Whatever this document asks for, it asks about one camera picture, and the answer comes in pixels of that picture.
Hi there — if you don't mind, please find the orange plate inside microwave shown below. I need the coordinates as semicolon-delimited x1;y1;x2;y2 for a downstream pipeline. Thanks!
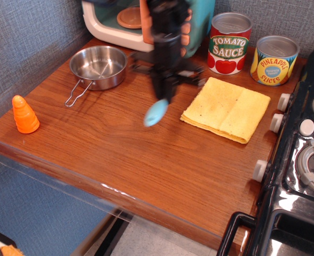
116;6;142;29

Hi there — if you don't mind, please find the white spatula with teal handle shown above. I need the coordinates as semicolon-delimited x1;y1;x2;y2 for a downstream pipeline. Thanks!
144;99;169;127

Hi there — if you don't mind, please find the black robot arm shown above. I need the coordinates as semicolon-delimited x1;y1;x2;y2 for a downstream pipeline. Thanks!
82;1;214;102

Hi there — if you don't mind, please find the small steel pan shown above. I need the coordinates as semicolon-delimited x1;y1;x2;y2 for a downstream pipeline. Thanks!
65;46;128;107

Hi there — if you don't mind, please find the orange toy carrot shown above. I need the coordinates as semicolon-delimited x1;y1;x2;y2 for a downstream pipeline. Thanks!
12;95;40;134

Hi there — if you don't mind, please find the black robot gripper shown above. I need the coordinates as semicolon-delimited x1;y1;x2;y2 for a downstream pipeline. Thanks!
130;36;205;102

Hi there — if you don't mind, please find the folded yellow cloth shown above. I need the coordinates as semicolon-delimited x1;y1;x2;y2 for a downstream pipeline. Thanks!
180;77;271;145

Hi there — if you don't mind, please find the tomato sauce can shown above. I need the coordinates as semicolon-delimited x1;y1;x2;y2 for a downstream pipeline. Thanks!
207;12;252;75

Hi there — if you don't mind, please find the black toy stove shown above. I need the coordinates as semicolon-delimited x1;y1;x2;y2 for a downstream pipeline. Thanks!
217;51;314;255

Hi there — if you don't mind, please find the pineapple slices can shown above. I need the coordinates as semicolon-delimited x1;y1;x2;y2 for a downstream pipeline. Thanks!
250;35;300;86

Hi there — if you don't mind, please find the toy microwave oven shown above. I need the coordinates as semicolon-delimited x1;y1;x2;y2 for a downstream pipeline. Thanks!
82;1;215;58

